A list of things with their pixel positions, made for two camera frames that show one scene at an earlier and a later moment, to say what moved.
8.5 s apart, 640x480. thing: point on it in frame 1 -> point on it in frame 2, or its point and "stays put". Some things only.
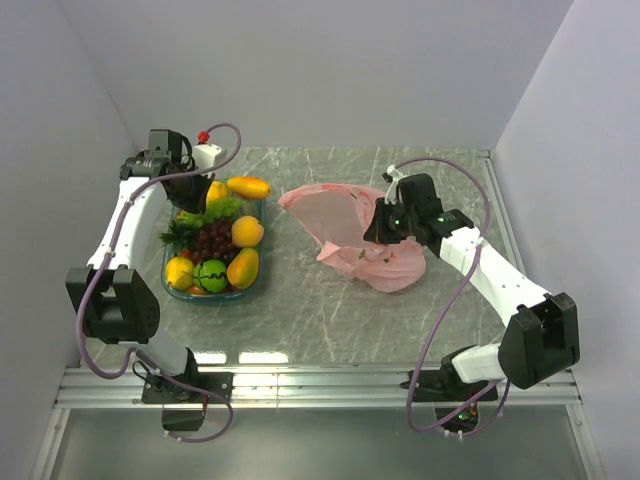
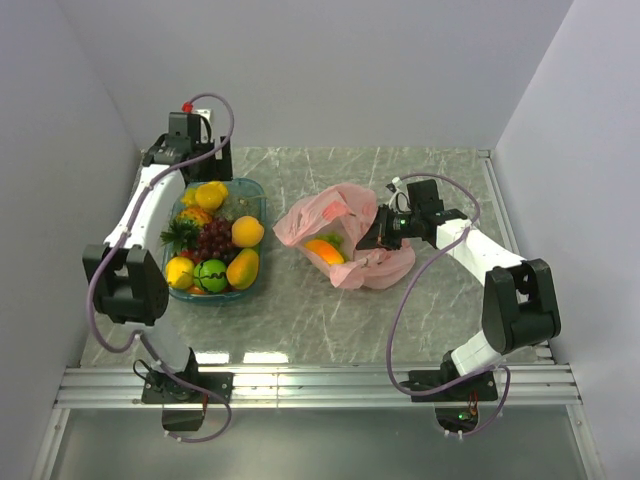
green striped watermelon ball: (210, 275) stays put
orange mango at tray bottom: (243, 268) stays put
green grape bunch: (218, 208) -> (332, 238)
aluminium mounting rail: (305, 387) stays put
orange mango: (247, 186) -> (325, 251)
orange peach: (246, 231) stays put
